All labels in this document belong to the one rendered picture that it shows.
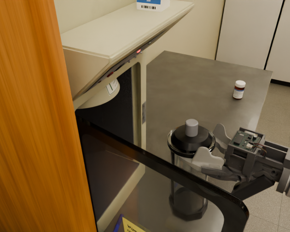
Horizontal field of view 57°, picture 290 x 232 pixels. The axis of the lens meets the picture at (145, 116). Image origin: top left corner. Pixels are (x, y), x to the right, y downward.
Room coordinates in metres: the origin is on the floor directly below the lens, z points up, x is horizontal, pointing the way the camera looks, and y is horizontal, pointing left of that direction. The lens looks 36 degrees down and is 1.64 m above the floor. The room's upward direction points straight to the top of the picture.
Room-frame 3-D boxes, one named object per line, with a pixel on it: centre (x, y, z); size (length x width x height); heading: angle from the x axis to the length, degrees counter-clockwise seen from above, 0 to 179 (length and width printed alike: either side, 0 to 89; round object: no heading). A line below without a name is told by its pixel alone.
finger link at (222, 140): (0.48, -0.17, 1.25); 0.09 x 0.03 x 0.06; 32
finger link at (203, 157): (0.40, -0.12, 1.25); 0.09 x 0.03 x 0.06; 79
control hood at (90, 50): (0.48, 0.02, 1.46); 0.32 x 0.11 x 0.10; 152
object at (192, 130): (0.46, -0.10, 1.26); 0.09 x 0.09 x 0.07
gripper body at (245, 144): (0.38, -0.22, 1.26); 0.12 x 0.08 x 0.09; 56
